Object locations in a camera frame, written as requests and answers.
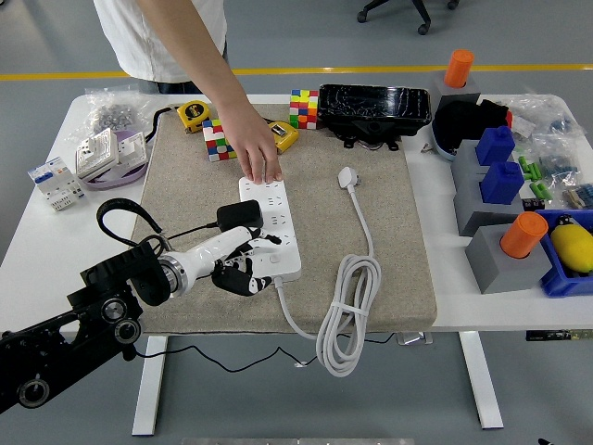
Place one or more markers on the person's hand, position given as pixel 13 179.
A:
pixel 252 143

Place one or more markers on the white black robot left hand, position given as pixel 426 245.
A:
pixel 213 250

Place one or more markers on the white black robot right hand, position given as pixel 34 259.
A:
pixel 545 442

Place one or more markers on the black power adapter plug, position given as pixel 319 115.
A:
pixel 238 213

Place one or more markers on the white power strip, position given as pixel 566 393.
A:
pixel 287 264

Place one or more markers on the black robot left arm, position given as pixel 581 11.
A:
pixel 46 357

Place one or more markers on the person's forearm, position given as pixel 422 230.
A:
pixel 208 65

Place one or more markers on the white three-pin plug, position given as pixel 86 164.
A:
pixel 346 177

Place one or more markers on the long black circuit board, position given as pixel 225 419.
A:
pixel 556 335

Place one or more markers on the small black circuit board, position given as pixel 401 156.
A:
pixel 533 204

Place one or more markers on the yellow tape measure silver clip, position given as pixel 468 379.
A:
pixel 285 136

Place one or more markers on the multicolour puzzle cube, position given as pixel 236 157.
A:
pixel 213 143
pixel 303 109

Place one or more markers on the yellow tape measure round label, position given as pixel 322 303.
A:
pixel 193 113

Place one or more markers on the white table leg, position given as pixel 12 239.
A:
pixel 482 380
pixel 150 385

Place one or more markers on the grey-brown mat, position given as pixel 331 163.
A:
pixel 324 232

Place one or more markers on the clear bag of grey nuts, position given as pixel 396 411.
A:
pixel 111 116

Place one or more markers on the person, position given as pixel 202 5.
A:
pixel 129 46

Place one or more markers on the blue plastic bin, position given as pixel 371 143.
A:
pixel 558 283

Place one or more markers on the grey base block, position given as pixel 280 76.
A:
pixel 437 85
pixel 468 199
pixel 505 273
pixel 463 160

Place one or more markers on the white circuit breaker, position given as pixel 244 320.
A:
pixel 51 178

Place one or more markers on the white blue bowl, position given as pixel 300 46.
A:
pixel 440 141

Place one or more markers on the yellow toy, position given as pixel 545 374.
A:
pixel 572 245

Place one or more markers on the orange cylinder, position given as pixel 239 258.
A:
pixel 523 234
pixel 458 67

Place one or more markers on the black office chair base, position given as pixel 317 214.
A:
pixel 417 7

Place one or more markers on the blue block with knob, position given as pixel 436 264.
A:
pixel 502 183
pixel 495 146

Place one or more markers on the clear bag of blue parts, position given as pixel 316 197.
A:
pixel 558 162
pixel 581 197
pixel 551 113

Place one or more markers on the green cylindrical battery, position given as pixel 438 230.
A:
pixel 523 164
pixel 533 171
pixel 536 189
pixel 546 192

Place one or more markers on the white wall socket panel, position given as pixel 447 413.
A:
pixel 132 148

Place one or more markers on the white wall socket box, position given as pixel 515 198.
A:
pixel 97 153

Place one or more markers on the silver bracket under table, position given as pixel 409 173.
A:
pixel 412 339

